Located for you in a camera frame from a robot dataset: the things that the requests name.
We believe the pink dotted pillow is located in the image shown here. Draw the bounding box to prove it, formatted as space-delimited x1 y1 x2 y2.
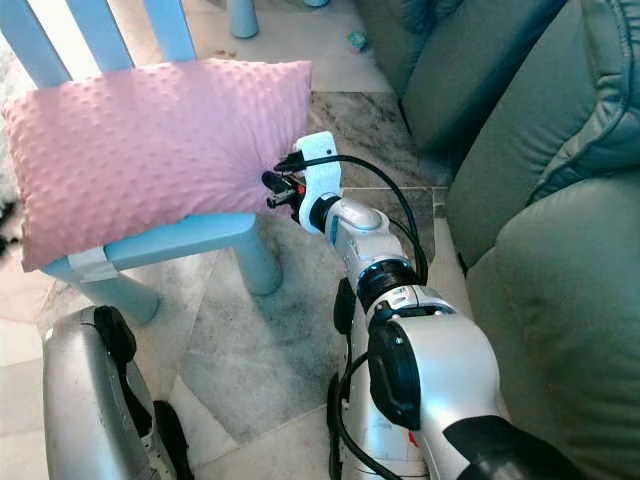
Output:
3 57 313 273

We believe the green leather sofa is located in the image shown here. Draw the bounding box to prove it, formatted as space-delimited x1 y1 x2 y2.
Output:
445 0 640 480
352 0 571 166

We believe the light blue slatted wooden chair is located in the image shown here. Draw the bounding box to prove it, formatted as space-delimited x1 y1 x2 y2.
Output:
0 0 284 324

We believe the light blue children's chair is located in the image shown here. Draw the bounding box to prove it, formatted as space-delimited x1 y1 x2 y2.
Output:
227 0 260 40

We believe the silver right robot leg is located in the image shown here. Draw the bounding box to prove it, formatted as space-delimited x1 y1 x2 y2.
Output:
326 278 423 480

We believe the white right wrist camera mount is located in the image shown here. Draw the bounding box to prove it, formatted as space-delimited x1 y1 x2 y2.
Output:
293 130 343 226

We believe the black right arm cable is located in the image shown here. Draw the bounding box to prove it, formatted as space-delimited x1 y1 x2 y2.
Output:
293 153 431 286

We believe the black robot torso cable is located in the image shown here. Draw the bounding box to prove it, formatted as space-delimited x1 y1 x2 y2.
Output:
334 350 403 480

